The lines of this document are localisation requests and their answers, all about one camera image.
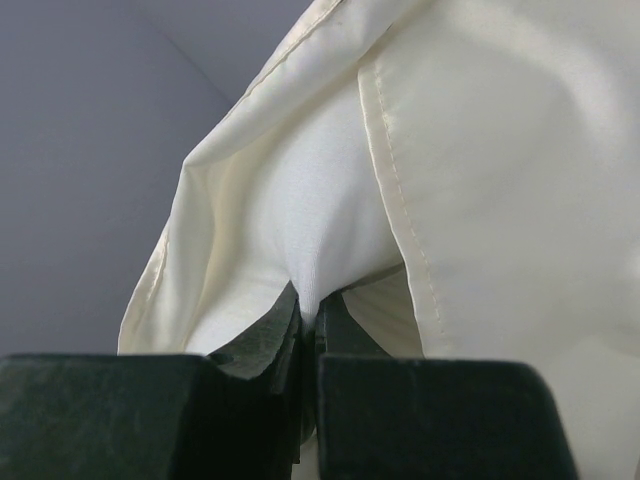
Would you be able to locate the cream pillowcase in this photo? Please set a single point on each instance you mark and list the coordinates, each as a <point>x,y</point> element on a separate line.
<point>504,138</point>

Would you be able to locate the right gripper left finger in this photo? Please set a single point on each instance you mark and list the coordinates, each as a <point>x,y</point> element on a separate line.
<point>232,414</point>

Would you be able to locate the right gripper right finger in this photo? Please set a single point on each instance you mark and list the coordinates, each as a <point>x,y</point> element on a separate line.
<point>380,417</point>

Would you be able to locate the white pillow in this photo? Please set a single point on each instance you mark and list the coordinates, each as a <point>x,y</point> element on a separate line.
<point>314,215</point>

